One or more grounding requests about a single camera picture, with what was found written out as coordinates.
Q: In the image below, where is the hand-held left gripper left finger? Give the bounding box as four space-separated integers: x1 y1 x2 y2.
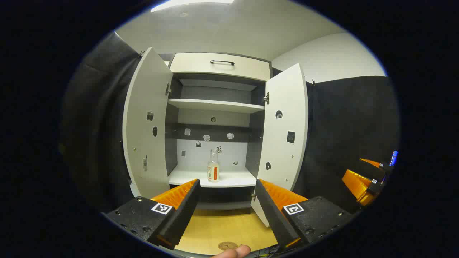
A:
101 178 201 250

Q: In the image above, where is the white cabinet shelf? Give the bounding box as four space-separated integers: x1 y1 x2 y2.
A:
168 166 257 188
167 98 266 114

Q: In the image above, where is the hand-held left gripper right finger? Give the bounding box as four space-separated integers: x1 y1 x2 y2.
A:
255 178 355 249

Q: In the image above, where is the black backdrop cloth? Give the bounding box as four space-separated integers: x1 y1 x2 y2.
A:
59 30 400 215

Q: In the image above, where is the clear glass bottle orange label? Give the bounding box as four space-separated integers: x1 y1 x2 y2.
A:
207 149 220 182

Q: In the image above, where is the white cabinet drawer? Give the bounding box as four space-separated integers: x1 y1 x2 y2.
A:
169 53 272 82

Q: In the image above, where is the white and grey cabinet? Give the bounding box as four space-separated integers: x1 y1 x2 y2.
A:
164 52 274 215

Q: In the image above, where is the white cabinet door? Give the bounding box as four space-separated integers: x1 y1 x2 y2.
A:
250 63 309 227
122 47 174 199

